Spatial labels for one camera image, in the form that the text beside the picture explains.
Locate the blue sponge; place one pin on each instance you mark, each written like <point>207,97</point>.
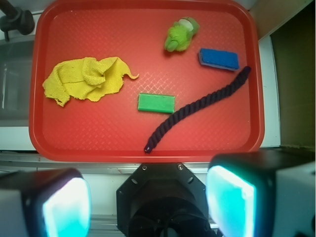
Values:
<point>219,59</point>

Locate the grey sink faucet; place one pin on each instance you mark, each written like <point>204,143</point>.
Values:
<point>15,19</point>

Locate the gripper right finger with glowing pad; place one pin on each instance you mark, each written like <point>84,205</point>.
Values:
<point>263,194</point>

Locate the red plastic tray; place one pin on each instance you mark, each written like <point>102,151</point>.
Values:
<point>113,129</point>

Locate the yellow crumpled cloth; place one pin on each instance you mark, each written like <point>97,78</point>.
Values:
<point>86,79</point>

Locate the green plush toy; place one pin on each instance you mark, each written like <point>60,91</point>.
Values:
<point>180,35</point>

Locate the green rectangular block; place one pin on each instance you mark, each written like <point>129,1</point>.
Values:
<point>156,103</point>

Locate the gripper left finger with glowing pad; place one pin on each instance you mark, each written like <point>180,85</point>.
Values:
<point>47,203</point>

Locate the brown cardboard panel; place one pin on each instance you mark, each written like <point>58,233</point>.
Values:
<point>295,59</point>

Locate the grey sink basin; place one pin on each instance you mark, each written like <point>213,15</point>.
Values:
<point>15,80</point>

